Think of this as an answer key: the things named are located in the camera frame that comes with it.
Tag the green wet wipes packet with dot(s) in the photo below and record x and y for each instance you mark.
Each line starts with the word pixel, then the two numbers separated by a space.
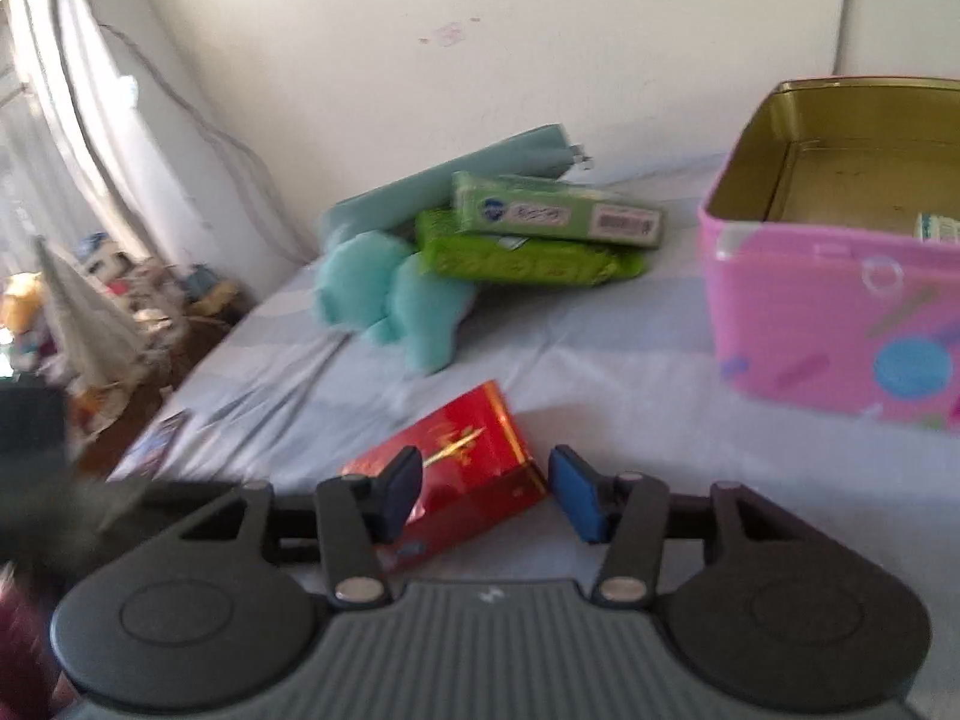
pixel 525 266

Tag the striped bed sheet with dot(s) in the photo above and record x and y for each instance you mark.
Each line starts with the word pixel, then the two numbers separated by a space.
pixel 637 360

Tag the blue printed card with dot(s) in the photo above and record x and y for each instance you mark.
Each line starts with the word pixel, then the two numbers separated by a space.
pixel 154 444

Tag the teal and green items in box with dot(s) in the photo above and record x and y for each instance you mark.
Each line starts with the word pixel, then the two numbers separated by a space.
pixel 937 227

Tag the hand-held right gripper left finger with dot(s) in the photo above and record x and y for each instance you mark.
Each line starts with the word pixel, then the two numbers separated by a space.
pixel 401 491

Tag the person's maroon clothing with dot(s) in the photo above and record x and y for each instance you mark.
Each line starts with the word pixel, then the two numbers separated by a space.
pixel 22 645

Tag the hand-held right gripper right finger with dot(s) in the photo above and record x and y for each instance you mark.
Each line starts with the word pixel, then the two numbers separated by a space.
pixel 576 495

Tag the grey cloth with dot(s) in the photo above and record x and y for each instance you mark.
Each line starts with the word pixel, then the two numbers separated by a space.
pixel 86 330

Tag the teal plush toy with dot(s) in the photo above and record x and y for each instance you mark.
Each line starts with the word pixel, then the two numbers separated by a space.
pixel 420 315

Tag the white curtain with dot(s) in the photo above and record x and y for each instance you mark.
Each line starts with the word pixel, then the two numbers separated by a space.
pixel 97 127

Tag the red carton box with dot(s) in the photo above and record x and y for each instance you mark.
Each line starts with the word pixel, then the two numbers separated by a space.
pixel 465 465

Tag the teal zipper pouch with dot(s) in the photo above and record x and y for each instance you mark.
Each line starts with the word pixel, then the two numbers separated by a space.
pixel 450 172

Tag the light green soap box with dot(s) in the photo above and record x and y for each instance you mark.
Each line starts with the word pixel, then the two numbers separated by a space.
pixel 525 210

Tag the pink tin box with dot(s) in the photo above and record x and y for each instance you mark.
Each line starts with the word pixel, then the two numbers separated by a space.
pixel 787 315

